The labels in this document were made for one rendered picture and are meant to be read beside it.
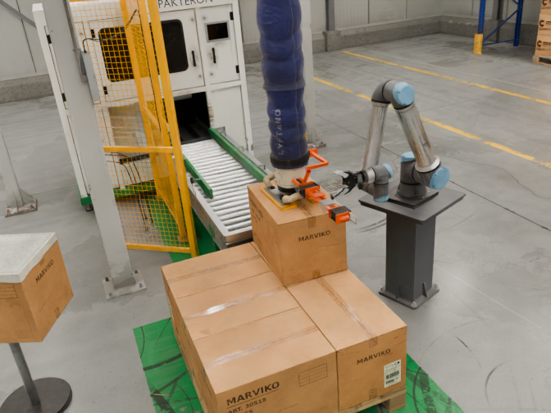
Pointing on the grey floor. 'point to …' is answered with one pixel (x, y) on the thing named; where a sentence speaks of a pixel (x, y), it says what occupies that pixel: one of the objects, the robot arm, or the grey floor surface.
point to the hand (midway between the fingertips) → (334, 185)
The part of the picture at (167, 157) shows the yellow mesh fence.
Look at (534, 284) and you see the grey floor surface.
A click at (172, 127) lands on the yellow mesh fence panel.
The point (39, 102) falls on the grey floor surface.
